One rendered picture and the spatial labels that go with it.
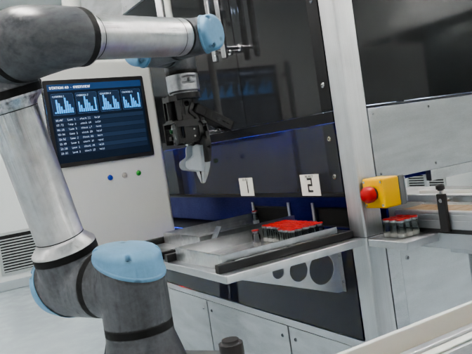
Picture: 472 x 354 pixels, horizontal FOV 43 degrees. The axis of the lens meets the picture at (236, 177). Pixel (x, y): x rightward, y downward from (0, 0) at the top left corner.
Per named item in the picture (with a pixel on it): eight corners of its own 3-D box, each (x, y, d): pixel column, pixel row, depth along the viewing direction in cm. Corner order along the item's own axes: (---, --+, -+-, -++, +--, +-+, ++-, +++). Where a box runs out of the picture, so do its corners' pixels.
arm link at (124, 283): (140, 335, 93) (126, 250, 92) (81, 331, 101) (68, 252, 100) (187, 311, 103) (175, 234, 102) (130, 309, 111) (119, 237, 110)
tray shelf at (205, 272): (245, 227, 215) (244, 222, 215) (385, 239, 155) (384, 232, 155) (119, 256, 191) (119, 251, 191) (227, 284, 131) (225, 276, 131)
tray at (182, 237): (252, 223, 211) (251, 213, 211) (296, 225, 189) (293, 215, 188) (164, 243, 194) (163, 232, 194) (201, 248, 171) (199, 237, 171)
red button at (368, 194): (371, 201, 146) (369, 185, 146) (383, 201, 143) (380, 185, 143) (359, 204, 144) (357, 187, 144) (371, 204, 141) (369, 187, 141)
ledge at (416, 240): (407, 234, 156) (407, 227, 156) (447, 237, 145) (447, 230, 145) (368, 246, 149) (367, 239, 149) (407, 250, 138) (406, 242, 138)
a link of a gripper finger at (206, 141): (197, 163, 141) (192, 126, 140) (204, 161, 142) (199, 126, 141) (207, 161, 137) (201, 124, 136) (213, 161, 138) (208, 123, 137)
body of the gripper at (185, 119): (166, 149, 141) (158, 97, 140) (198, 144, 145) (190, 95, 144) (180, 146, 134) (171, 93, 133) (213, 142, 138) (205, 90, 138)
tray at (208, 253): (281, 234, 176) (279, 223, 176) (338, 240, 153) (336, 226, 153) (176, 260, 159) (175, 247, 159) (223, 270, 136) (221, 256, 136)
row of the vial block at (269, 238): (268, 239, 169) (266, 223, 168) (306, 244, 153) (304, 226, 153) (262, 241, 168) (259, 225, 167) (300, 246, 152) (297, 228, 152)
